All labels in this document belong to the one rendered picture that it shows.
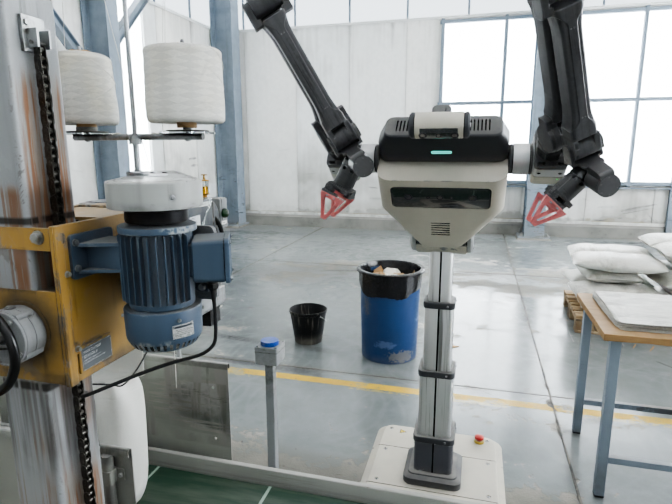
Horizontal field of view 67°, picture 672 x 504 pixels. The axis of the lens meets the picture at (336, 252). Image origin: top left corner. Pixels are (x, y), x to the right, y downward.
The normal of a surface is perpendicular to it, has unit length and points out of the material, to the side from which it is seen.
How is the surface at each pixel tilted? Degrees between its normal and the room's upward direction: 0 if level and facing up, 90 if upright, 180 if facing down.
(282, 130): 90
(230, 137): 90
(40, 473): 90
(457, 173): 40
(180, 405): 90
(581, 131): 112
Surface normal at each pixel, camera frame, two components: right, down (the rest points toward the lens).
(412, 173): -0.17, -0.62
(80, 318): 0.97, 0.05
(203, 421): -0.26, 0.19
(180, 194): 0.77, 0.15
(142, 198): 0.09, 0.20
